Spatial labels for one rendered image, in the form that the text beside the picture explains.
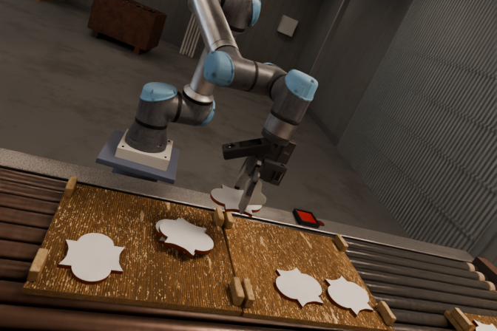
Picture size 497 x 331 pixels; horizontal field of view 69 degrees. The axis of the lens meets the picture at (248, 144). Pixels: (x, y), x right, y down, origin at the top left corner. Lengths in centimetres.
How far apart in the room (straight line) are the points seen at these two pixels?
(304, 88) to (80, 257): 57
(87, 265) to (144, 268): 11
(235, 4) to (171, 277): 79
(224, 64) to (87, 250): 48
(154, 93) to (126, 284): 69
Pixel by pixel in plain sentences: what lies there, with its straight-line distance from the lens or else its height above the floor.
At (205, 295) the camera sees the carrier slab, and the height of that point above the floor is 94.
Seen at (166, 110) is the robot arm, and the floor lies 108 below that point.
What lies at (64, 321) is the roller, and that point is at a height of 92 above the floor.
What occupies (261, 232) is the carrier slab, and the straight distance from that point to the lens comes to 109.
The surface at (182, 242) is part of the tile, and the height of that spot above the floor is 97.
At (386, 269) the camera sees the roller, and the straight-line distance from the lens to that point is 134.
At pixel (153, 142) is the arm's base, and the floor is 95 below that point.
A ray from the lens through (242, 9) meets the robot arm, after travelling 118.
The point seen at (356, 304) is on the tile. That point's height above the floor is 95.
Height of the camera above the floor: 149
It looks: 19 degrees down
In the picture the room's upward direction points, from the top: 23 degrees clockwise
